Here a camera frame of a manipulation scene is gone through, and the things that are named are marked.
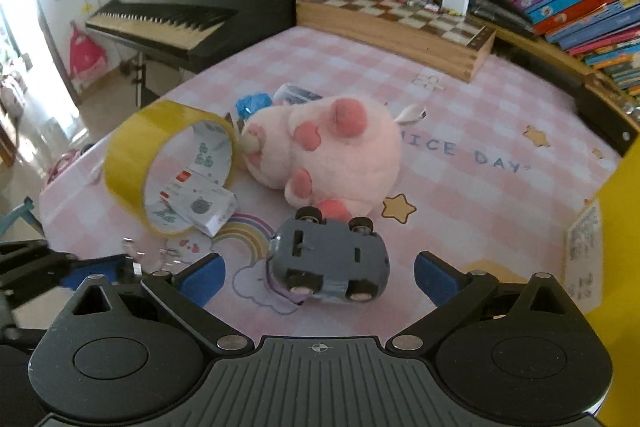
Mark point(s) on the row of colourful books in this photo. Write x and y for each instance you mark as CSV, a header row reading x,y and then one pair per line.
x,y
601,34

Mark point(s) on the black electronic keyboard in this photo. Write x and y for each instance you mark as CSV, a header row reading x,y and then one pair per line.
x,y
192,34

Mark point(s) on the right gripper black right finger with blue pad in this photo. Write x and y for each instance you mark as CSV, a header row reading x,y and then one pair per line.
x,y
459,298

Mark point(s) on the blue crumpled wrapper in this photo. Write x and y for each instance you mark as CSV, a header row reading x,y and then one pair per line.
x,y
251,104

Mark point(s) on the yellow cardboard box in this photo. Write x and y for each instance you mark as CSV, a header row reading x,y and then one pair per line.
x,y
604,282

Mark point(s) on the pink plush pig toy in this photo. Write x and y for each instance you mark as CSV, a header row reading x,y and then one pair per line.
x,y
340,154

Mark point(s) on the wooden chess board box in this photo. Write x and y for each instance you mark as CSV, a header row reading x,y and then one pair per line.
x,y
455,45

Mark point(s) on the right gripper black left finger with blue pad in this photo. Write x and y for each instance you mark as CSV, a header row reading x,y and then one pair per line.
x,y
184,295

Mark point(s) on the grey toy car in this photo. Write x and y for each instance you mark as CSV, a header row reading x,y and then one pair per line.
x,y
313,257

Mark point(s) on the pink hanging bag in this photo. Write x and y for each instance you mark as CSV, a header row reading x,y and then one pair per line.
x,y
88,60

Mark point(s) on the white blue card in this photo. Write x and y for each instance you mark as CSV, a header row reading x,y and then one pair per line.
x,y
290,94

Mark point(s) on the small white red box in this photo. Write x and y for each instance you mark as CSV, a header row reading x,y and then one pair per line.
x,y
203,203

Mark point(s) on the yellow tape roll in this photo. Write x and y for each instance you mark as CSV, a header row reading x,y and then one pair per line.
x,y
136,153

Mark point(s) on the pink checkered table mat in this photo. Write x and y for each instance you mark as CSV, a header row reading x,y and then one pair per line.
x,y
497,171

